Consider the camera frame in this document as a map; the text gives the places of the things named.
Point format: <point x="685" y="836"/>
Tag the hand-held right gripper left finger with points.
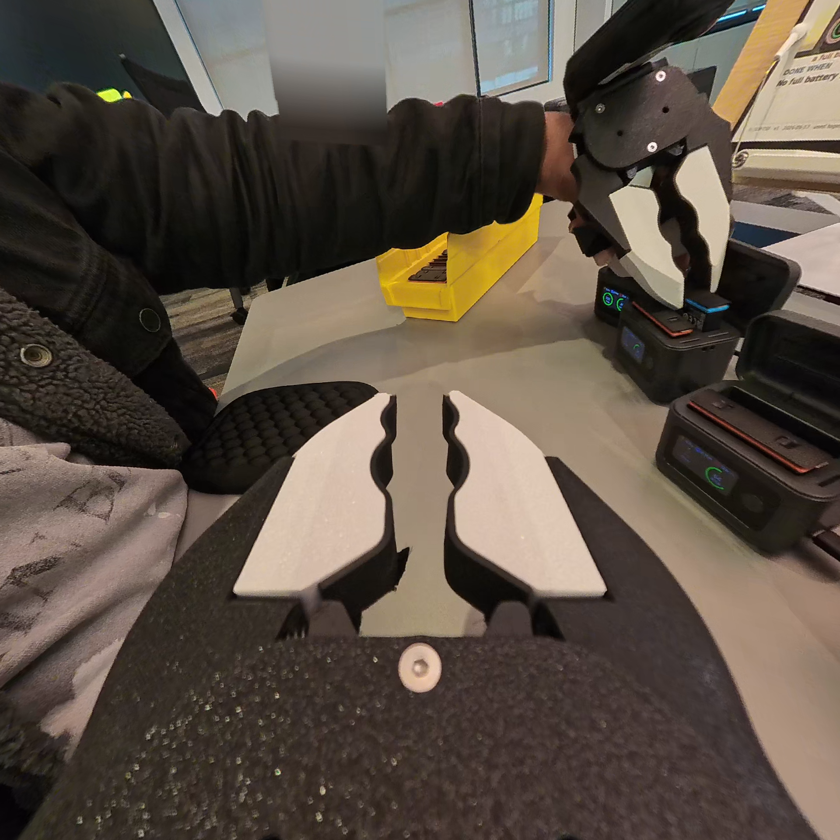
<point x="315" y="525"/>

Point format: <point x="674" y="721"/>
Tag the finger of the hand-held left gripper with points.
<point x="640" y="236"/>
<point x="712" y="197"/>

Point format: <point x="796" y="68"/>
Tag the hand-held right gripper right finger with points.
<point x="525" y="531"/>

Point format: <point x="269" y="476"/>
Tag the black battery charger case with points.
<point x="774" y="518"/>
<point x="689" y="367"/>
<point x="610" y="308"/>

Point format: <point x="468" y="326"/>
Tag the orange trimmed black battery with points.
<point x="663" y="321"/>
<point x="754" y="433"/>

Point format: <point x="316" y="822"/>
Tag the yellow plastic bin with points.
<point x="485" y="262"/>

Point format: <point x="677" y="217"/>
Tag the row of black batteries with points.
<point x="433" y="269"/>

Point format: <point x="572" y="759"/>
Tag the person's left forearm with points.
<point x="328" y="184"/>

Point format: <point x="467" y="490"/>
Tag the person's left hand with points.
<point x="558" y="157"/>

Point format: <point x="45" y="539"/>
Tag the dark blue flat pad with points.
<point x="774" y="223"/>

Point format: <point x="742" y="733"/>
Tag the black textured wrist pad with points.
<point x="262" y="426"/>

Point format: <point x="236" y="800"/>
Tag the printed instruction sheet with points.
<point x="807" y="98"/>

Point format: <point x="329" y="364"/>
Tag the person's grey printed shirt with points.
<point x="65" y="558"/>

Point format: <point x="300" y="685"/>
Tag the person's dark fleece jacket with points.
<point x="65" y="262"/>

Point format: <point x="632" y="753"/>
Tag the black chair back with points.
<point x="164" y="88"/>

